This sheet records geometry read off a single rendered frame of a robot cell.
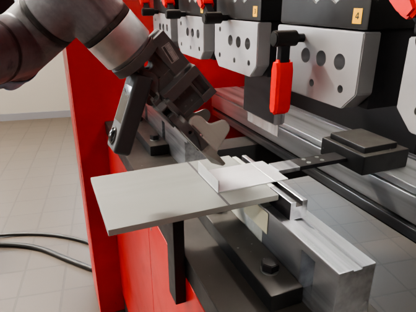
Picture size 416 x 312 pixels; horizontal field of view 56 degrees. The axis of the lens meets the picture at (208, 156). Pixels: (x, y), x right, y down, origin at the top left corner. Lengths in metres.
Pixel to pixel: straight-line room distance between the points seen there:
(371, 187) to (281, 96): 0.40
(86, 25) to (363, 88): 0.32
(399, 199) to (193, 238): 0.38
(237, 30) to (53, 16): 0.27
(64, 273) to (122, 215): 1.62
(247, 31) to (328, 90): 0.20
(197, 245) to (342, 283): 0.28
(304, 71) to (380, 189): 0.38
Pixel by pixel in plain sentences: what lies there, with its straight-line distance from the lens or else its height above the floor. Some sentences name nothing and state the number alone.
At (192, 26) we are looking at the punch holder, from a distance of 0.80.
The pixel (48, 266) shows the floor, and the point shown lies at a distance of 2.25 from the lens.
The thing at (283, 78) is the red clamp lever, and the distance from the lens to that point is 0.47.
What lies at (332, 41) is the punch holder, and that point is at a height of 1.24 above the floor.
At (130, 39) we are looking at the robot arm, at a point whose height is 1.24.
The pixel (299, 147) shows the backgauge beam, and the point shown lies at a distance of 0.98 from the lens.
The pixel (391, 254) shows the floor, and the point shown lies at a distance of 2.39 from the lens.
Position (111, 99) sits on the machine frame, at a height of 0.95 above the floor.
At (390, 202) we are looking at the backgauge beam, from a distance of 0.79.
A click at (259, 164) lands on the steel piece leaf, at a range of 0.71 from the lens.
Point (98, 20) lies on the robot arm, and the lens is 0.50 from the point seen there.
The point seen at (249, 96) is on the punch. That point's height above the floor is 1.13.
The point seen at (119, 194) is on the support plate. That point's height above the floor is 1.00.
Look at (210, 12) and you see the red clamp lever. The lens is 0.64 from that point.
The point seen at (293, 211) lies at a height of 0.98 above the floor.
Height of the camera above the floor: 1.28
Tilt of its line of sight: 22 degrees down
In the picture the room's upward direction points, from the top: straight up
